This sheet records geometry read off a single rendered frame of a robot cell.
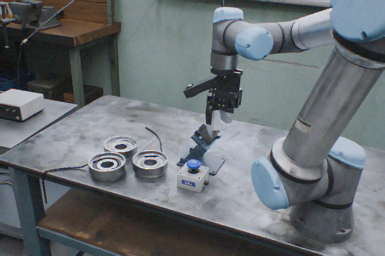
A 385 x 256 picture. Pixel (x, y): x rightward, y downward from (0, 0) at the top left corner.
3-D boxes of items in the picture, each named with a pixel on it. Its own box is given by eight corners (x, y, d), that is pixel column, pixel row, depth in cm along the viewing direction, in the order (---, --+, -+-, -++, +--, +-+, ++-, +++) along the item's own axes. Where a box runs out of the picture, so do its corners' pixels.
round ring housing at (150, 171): (158, 184, 105) (158, 172, 103) (126, 175, 108) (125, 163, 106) (173, 166, 114) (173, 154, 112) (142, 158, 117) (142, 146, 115)
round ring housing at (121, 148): (113, 144, 124) (112, 133, 122) (142, 149, 122) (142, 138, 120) (98, 160, 115) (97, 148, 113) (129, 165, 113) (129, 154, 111)
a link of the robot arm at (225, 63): (206, 53, 97) (217, 46, 103) (205, 70, 99) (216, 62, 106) (234, 57, 94) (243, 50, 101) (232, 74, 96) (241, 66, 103)
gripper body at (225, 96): (232, 116, 101) (237, 74, 96) (203, 110, 104) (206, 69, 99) (240, 106, 107) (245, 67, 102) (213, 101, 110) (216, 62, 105)
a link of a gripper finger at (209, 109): (209, 126, 104) (212, 97, 101) (204, 125, 104) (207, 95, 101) (215, 122, 108) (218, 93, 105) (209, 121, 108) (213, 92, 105)
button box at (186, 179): (176, 187, 104) (177, 172, 102) (186, 174, 110) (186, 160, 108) (203, 195, 101) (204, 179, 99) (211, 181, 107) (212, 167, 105)
